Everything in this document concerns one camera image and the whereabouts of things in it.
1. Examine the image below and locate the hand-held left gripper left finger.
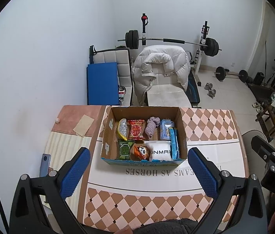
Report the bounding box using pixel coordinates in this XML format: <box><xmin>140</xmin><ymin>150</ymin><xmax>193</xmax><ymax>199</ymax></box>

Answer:
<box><xmin>9</xmin><ymin>147</ymin><xmax>91</xmax><ymax>234</ymax></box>

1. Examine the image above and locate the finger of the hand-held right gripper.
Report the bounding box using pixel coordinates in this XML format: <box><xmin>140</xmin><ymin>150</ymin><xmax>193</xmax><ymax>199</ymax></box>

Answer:
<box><xmin>251</xmin><ymin>136</ymin><xmax>275</xmax><ymax>168</ymax></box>

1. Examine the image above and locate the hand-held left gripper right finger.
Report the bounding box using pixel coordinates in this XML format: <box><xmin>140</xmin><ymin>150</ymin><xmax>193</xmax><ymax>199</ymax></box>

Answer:
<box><xmin>187</xmin><ymin>147</ymin><xmax>267</xmax><ymax>234</ymax></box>

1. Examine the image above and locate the long blue packet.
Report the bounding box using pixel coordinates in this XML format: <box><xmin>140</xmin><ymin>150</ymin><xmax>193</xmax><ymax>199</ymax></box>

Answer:
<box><xmin>169</xmin><ymin>127</ymin><xmax>180</xmax><ymax>160</ymax></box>

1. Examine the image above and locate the white pillow pack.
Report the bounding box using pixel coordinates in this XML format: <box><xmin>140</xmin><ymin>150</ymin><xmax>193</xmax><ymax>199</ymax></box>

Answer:
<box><xmin>144</xmin><ymin>140</ymin><xmax>173</xmax><ymax>162</ymax></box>

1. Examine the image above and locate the cardboard box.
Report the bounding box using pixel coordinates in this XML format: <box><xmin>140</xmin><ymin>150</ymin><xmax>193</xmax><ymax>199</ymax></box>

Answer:
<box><xmin>100</xmin><ymin>106</ymin><xmax>188</xmax><ymax>167</ymax></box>

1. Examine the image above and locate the green snack packet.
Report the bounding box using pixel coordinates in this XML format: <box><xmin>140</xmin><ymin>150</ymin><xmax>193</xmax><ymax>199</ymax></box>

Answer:
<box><xmin>117</xmin><ymin>139</ymin><xmax>135</xmax><ymax>160</ymax></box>

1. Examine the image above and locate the light blue tissue packet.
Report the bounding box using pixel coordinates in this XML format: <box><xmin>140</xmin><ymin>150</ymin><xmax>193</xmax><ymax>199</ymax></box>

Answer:
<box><xmin>160</xmin><ymin>119</ymin><xmax>175</xmax><ymax>140</ymax></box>

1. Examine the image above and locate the yellow grey mesh packet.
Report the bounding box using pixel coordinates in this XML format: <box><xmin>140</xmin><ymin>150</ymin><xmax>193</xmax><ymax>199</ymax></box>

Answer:
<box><xmin>117</xmin><ymin>119</ymin><xmax>128</xmax><ymax>140</ymax></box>

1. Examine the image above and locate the orange panda snack packet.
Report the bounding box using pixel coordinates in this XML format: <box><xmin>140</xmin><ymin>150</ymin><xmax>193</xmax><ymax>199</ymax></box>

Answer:
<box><xmin>131</xmin><ymin>143</ymin><xmax>151</xmax><ymax>161</ymax></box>

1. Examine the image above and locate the purple socks bundle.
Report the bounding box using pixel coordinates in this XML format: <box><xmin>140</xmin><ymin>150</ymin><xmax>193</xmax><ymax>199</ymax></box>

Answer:
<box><xmin>144</xmin><ymin>116</ymin><xmax>161</xmax><ymax>139</ymax></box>

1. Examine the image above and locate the red snack packet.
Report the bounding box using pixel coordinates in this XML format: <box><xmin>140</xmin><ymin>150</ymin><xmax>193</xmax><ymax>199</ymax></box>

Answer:
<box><xmin>127</xmin><ymin>119</ymin><xmax>145</xmax><ymax>140</ymax></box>

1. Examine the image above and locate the grey chair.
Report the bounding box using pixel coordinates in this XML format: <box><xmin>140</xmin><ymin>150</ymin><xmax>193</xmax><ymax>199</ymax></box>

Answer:
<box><xmin>241</xmin><ymin>130</ymin><xmax>264</xmax><ymax>183</ymax></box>

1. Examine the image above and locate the cream striped mat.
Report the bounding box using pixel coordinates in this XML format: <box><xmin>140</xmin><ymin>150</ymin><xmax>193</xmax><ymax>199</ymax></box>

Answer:
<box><xmin>44</xmin><ymin>131</ymin><xmax>98</xmax><ymax>207</ymax></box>

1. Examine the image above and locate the grey blue phone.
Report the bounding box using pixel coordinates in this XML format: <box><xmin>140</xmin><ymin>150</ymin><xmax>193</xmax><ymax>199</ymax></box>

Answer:
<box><xmin>39</xmin><ymin>153</ymin><xmax>52</xmax><ymax>178</ymax></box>

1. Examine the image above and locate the beige paper piece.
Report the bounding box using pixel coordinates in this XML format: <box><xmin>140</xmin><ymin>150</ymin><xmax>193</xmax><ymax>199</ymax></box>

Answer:
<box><xmin>73</xmin><ymin>114</ymin><xmax>94</xmax><ymax>137</ymax></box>

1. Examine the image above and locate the dark wooden rack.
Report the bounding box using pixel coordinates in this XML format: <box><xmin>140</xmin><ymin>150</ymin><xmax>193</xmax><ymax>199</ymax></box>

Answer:
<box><xmin>247</xmin><ymin>82</ymin><xmax>275</xmax><ymax>103</ymax></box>

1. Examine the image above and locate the pink mat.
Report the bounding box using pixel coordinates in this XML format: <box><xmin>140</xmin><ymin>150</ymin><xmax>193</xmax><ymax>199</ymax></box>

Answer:
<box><xmin>51</xmin><ymin>105</ymin><xmax>106</xmax><ymax>137</ymax></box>

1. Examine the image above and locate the black speaker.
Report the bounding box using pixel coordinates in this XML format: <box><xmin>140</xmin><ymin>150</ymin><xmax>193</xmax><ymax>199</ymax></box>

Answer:
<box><xmin>253</xmin><ymin>72</ymin><xmax>265</xmax><ymax>85</ymax></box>

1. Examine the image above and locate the person's dark fleece clothing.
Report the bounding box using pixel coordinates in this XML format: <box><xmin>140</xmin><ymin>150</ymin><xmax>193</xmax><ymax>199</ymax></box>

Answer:
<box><xmin>133</xmin><ymin>218</ymin><xmax>199</xmax><ymax>234</ymax></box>

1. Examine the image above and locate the small barbell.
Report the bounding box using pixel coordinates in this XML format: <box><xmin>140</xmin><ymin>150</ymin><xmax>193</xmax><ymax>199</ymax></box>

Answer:
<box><xmin>213</xmin><ymin>66</ymin><xmax>249</xmax><ymax>83</ymax></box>

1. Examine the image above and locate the black weight bench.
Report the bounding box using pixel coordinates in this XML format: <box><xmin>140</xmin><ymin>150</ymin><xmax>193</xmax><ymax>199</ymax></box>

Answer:
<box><xmin>187</xmin><ymin>69</ymin><xmax>201</xmax><ymax>108</ymax></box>

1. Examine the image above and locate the beige padded chair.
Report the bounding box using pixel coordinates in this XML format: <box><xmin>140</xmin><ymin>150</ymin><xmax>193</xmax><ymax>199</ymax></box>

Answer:
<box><xmin>94</xmin><ymin>49</ymin><xmax>134</xmax><ymax>106</ymax></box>
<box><xmin>133</xmin><ymin>46</ymin><xmax>191</xmax><ymax>108</ymax></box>

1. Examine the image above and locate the blue foam mat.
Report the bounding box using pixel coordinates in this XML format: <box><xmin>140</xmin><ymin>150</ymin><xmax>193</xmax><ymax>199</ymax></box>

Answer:
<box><xmin>86</xmin><ymin>62</ymin><xmax>120</xmax><ymax>106</ymax></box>

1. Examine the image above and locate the white barbell rack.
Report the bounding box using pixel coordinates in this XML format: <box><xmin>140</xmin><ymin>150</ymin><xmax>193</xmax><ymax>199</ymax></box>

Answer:
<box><xmin>141</xmin><ymin>13</ymin><xmax>210</xmax><ymax>86</ymax></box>

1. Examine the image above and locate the white puffer jacket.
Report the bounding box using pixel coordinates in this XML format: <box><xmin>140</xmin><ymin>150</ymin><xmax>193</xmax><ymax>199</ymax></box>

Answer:
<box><xmin>131</xmin><ymin>45</ymin><xmax>191</xmax><ymax>105</ymax></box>

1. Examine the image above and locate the black exercise bar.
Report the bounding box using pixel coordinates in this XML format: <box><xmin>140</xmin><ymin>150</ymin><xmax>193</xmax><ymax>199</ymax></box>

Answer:
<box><xmin>89</xmin><ymin>45</ymin><xmax>128</xmax><ymax>64</ymax></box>

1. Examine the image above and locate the barbell with black plates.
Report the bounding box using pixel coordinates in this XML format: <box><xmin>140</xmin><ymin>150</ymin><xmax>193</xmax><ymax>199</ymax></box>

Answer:
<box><xmin>117</xmin><ymin>30</ymin><xmax>222</xmax><ymax>56</ymax></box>

